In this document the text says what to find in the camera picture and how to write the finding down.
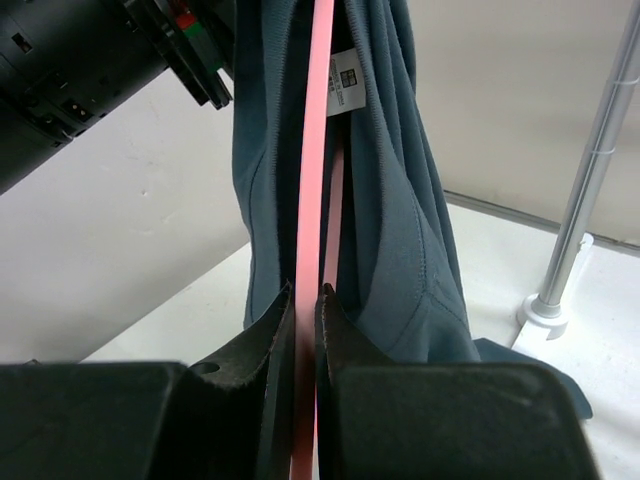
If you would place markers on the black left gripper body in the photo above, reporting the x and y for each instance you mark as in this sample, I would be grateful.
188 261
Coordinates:
196 38

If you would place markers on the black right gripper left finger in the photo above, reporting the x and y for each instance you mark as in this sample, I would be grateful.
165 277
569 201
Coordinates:
228 416

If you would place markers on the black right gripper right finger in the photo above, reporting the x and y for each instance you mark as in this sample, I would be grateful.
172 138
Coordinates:
507 416

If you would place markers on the pink plastic hanger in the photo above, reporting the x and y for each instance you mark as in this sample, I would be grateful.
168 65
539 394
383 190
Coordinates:
308 245

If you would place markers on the blue t shirt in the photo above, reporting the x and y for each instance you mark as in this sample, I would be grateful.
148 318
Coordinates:
385 221

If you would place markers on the white metal clothes rack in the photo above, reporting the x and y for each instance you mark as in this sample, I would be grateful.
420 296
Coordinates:
543 316

